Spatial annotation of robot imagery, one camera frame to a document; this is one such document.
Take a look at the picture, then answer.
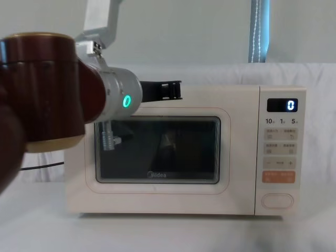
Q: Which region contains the black power cable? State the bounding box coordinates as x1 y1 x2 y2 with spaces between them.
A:
19 161 65 171

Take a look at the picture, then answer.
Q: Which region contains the white tablecloth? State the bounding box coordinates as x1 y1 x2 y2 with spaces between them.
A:
0 181 336 252

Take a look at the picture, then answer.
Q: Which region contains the white curtain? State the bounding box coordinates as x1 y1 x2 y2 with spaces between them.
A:
0 0 336 184

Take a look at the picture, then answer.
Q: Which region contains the cream microwave oven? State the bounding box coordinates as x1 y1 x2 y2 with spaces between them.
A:
64 85 307 218

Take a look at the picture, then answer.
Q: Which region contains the oven control panel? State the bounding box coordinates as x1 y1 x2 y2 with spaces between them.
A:
254 86 307 216

